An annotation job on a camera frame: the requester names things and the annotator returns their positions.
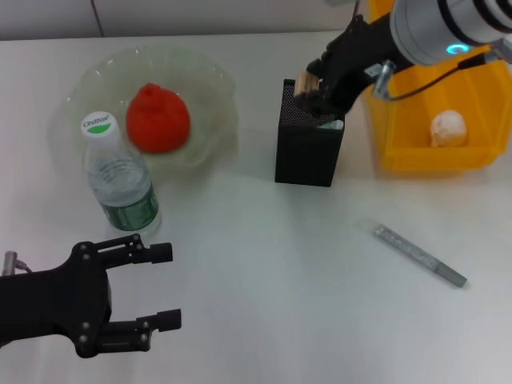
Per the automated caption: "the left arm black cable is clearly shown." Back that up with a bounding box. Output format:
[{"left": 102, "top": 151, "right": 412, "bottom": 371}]
[{"left": 2, "top": 250, "right": 32, "bottom": 278}]

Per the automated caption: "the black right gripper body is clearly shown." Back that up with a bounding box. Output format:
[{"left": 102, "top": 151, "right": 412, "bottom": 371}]
[{"left": 318, "top": 14, "right": 406, "bottom": 118}]

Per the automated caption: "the orange fruit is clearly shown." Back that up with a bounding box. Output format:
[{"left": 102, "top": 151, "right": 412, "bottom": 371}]
[{"left": 125, "top": 82, "right": 191, "bottom": 154}]

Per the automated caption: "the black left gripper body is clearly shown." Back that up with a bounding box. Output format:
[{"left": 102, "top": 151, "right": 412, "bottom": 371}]
[{"left": 0, "top": 241, "right": 114, "bottom": 359}]

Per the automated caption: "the beige eraser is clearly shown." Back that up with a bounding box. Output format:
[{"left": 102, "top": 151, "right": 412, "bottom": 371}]
[{"left": 294, "top": 73, "right": 322, "bottom": 97}]

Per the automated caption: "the clear green-label water bottle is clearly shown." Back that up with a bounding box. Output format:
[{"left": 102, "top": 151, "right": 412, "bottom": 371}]
[{"left": 79, "top": 110, "right": 163, "bottom": 238}]

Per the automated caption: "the yellow plastic bin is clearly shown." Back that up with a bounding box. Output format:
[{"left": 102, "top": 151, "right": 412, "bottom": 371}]
[{"left": 366, "top": 0, "right": 512, "bottom": 172}]

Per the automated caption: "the grey marker pen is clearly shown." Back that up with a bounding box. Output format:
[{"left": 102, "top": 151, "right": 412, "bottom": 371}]
[{"left": 373, "top": 224, "right": 468, "bottom": 288}]

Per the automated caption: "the green glass fruit plate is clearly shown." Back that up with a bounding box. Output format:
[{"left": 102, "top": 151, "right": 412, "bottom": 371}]
[{"left": 50, "top": 44, "right": 240, "bottom": 181}]

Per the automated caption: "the white paper ball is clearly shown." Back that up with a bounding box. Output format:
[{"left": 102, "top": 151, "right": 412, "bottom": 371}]
[{"left": 428, "top": 110, "right": 468, "bottom": 148}]

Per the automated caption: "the black mesh pen holder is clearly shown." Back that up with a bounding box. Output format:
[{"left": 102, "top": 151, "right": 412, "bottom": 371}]
[{"left": 274, "top": 78, "right": 346, "bottom": 188}]

